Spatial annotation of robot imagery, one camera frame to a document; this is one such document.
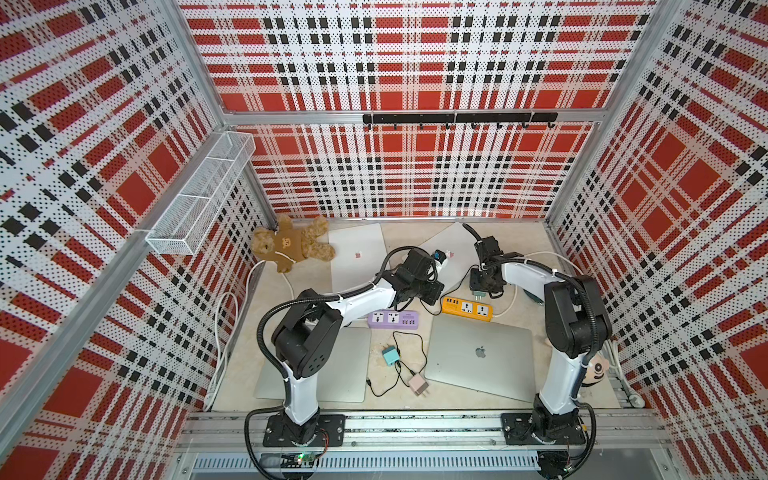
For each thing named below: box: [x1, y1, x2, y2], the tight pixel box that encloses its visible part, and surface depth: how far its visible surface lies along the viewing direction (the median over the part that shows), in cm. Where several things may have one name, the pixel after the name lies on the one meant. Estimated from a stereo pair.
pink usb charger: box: [408, 373, 430, 397], surface depth 81 cm
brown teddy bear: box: [251, 215, 336, 273], surface depth 107 cm
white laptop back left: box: [328, 223, 387, 293], surface depth 114 cm
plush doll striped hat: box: [582, 354, 610, 387], surface depth 77 cm
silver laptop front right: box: [425, 314, 536, 403], surface depth 94 cm
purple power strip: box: [367, 310, 419, 329], surface depth 92 cm
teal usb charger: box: [382, 344, 400, 367], surface depth 86 cm
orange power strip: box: [441, 296, 494, 322], surface depth 95 cm
